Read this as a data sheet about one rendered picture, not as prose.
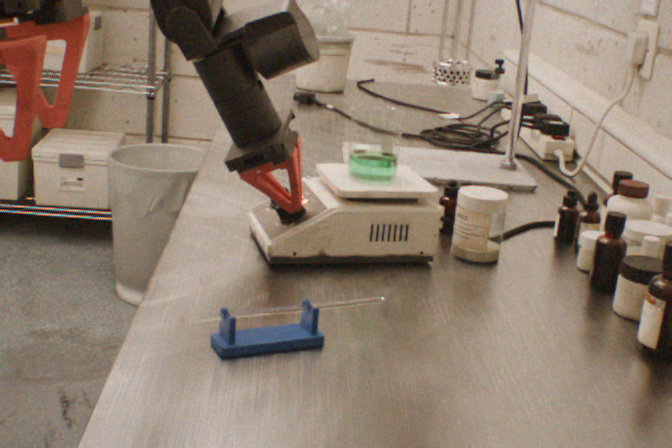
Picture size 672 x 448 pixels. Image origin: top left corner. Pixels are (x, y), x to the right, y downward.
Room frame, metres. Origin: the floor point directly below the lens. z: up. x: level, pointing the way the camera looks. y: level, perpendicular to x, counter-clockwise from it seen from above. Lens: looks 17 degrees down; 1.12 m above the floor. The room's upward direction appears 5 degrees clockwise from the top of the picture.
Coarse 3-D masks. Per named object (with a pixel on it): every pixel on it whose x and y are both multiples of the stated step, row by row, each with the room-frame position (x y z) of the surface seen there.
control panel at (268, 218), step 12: (312, 192) 1.11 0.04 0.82; (264, 204) 1.13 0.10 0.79; (312, 204) 1.07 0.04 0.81; (324, 204) 1.06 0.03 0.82; (264, 216) 1.10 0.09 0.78; (276, 216) 1.08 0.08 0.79; (312, 216) 1.04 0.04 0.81; (264, 228) 1.06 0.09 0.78; (276, 228) 1.05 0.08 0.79; (288, 228) 1.04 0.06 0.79
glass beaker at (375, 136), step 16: (352, 112) 1.11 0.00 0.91; (368, 112) 1.14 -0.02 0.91; (384, 112) 1.14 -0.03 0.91; (400, 112) 1.13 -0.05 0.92; (352, 128) 1.10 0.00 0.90; (368, 128) 1.09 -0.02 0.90; (384, 128) 1.08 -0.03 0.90; (400, 128) 1.10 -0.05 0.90; (352, 144) 1.10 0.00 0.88; (368, 144) 1.09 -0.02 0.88; (384, 144) 1.09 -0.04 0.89; (400, 144) 1.11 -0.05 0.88; (352, 160) 1.10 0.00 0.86; (368, 160) 1.09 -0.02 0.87; (384, 160) 1.09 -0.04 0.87; (352, 176) 1.09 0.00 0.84; (368, 176) 1.09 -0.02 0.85; (384, 176) 1.09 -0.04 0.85
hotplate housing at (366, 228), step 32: (320, 192) 1.10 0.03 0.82; (256, 224) 1.09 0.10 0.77; (320, 224) 1.04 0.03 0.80; (352, 224) 1.05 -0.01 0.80; (384, 224) 1.06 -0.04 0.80; (416, 224) 1.07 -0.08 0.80; (288, 256) 1.03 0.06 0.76; (320, 256) 1.04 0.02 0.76; (352, 256) 1.05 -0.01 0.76; (384, 256) 1.06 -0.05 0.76; (416, 256) 1.08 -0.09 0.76
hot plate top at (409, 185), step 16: (320, 176) 1.13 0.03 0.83; (336, 176) 1.11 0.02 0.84; (400, 176) 1.13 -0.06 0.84; (416, 176) 1.14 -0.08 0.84; (336, 192) 1.06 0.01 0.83; (352, 192) 1.05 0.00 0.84; (368, 192) 1.06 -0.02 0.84; (384, 192) 1.06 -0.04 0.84; (400, 192) 1.07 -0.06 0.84; (416, 192) 1.07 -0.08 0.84; (432, 192) 1.08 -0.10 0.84
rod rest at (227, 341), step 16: (304, 320) 0.84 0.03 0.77; (224, 336) 0.80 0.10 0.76; (240, 336) 0.81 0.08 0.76; (256, 336) 0.81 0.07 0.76; (272, 336) 0.81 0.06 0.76; (288, 336) 0.82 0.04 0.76; (304, 336) 0.82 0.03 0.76; (320, 336) 0.82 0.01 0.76; (224, 352) 0.78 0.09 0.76; (240, 352) 0.79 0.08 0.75; (256, 352) 0.79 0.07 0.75
